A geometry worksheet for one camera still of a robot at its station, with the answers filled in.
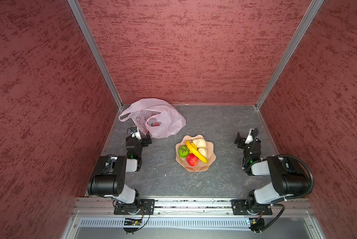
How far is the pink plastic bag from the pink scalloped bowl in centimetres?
13

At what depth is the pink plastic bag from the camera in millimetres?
944

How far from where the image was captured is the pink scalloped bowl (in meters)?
0.85
